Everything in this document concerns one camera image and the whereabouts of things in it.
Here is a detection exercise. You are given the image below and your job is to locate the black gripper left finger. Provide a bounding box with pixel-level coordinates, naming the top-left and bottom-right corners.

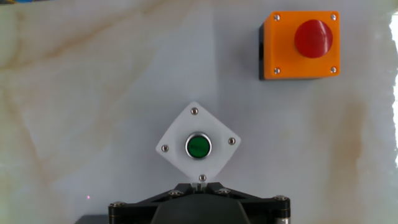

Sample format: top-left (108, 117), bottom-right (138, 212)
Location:
top-left (108, 182), bottom-right (200, 224)

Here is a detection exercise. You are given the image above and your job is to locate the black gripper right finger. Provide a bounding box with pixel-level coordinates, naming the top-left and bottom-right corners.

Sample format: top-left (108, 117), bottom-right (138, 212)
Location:
top-left (198, 182), bottom-right (292, 224)

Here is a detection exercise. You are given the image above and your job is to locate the white box green button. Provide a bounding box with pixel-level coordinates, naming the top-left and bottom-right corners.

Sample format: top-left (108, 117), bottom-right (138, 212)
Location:
top-left (155, 101), bottom-right (242, 184)

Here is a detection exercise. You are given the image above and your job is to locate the orange box red mushroom button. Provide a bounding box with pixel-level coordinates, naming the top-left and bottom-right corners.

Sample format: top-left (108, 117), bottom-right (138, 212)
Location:
top-left (257, 11), bottom-right (341, 81)

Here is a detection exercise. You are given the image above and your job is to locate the glossy marble pattern sheet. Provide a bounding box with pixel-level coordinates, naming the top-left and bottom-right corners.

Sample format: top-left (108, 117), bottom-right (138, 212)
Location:
top-left (0, 0), bottom-right (398, 224)

